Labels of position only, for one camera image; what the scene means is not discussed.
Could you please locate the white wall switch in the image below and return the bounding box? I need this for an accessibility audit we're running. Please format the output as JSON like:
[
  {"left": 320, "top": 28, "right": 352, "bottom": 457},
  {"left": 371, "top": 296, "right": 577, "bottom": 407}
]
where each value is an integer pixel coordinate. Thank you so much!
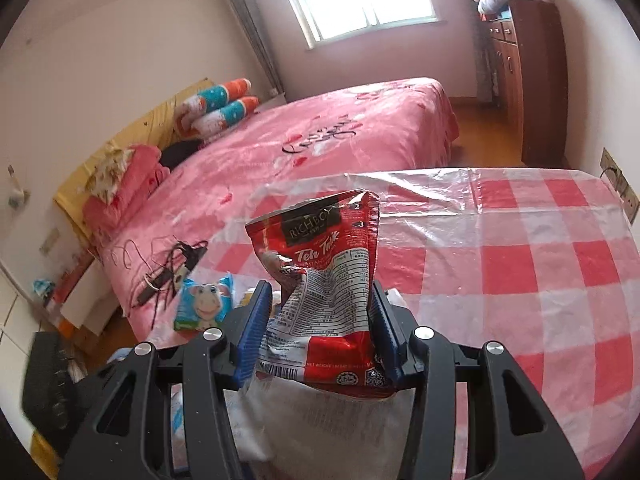
[{"left": 39, "top": 230, "right": 62, "bottom": 257}]

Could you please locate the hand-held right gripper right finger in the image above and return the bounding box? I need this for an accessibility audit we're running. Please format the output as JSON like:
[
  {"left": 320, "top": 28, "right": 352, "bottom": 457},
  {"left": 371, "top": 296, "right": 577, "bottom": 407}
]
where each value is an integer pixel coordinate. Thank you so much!
[{"left": 370, "top": 280, "right": 586, "bottom": 480}]

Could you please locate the black bag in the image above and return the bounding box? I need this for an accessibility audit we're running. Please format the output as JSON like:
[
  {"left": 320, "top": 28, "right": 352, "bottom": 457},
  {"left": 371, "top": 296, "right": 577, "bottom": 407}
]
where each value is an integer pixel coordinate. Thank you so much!
[{"left": 22, "top": 332, "right": 86, "bottom": 446}]

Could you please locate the red snack packet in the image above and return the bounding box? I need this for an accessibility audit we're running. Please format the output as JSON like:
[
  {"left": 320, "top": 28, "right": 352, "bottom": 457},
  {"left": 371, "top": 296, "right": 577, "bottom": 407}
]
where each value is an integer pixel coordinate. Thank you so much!
[{"left": 244, "top": 189, "right": 396, "bottom": 401}]

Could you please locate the white bedside table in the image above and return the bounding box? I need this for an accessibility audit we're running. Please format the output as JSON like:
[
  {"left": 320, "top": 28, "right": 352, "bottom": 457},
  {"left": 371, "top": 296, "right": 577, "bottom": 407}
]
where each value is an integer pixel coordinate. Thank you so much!
[{"left": 50, "top": 250, "right": 126, "bottom": 336}]

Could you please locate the wall socket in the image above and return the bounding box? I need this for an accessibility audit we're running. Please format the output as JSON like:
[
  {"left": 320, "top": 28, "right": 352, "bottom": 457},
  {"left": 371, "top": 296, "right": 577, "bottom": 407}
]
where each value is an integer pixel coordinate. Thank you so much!
[{"left": 600, "top": 147, "right": 640, "bottom": 226}]

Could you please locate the red checked plastic tablecloth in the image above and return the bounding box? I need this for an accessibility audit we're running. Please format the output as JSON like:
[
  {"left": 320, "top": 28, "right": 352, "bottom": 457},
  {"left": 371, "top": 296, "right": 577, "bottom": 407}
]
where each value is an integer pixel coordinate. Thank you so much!
[{"left": 150, "top": 167, "right": 640, "bottom": 480}]

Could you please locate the floral pillow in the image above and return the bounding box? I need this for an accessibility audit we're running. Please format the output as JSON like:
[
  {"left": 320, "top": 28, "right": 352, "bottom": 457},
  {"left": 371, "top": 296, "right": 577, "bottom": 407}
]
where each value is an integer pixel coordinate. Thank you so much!
[{"left": 85, "top": 145, "right": 133, "bottom": 201}]

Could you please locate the dark cloth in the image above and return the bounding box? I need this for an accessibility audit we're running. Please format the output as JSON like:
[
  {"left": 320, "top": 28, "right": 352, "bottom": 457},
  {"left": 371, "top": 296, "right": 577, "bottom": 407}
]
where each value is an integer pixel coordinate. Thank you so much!
[{"left": 157, "top": 141, "right": 201, "bottom": 168}]

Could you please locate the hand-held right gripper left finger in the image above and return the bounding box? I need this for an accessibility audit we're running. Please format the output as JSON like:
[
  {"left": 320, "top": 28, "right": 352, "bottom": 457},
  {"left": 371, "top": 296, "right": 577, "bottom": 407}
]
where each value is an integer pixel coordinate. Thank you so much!
[{"left": 60, "top": 280, "right": 273, "bottom": 480}]

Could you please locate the wooden cabinet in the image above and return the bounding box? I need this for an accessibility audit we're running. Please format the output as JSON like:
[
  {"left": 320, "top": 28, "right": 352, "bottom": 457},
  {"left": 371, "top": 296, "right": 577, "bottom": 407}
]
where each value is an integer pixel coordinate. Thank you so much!
[{"left": 482, "top": 0, "right": 568, "bottom": 166}]

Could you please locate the folded pink blanket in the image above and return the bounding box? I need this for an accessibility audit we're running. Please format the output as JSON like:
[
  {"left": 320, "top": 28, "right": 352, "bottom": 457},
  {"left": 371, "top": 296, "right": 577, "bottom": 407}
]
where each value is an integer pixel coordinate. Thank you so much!
[{"left": 82, "top": 144, "right": 171, "bottom": 246}]

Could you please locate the yellow headboard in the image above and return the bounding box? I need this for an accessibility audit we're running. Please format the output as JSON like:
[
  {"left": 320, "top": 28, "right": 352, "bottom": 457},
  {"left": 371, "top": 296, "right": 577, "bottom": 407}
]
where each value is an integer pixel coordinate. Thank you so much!
[{"left": 54, "top": 78, "right": 211, "bottom": 246}]

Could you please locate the pink bed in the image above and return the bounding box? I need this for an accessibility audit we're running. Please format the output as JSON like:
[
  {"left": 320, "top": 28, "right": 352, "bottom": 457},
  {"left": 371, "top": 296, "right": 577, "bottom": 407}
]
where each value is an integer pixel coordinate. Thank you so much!
[{"left": 82, "top": 77, "right": 461, "bottom": 331}]

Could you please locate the pale curtain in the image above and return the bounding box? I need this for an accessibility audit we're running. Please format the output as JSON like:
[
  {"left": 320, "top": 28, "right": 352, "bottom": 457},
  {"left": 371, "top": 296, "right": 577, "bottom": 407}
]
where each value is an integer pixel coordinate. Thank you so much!
[{"left": 212, "top": 0, "right": 286, "bottom": 96}]

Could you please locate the black cable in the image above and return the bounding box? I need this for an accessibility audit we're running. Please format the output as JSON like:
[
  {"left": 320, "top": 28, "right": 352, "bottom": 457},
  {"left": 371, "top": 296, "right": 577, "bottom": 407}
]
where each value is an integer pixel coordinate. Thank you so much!
[{"left": 107, "top": 237, "right": 201, "bottom": 331}]

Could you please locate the white plastic bag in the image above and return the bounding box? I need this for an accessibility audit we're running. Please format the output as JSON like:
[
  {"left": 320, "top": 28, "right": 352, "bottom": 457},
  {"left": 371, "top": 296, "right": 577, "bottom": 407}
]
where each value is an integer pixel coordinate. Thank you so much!
[{"left": 170, "top": 375, "right": 418, "bottom": 480}]

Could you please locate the black power strip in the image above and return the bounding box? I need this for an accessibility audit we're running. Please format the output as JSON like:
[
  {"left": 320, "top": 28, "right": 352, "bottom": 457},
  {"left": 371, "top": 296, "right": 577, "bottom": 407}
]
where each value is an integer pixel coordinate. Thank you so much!
[{"left": 170, "top": 242, "right": 208, "bottom": 281}]

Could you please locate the cartoon print tissue packet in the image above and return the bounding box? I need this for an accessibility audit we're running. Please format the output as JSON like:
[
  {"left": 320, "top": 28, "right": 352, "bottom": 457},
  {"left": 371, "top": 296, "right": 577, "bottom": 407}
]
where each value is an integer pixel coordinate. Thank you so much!
[{"left": 172, "top": 272, "right": 236, "bottom": 333}]

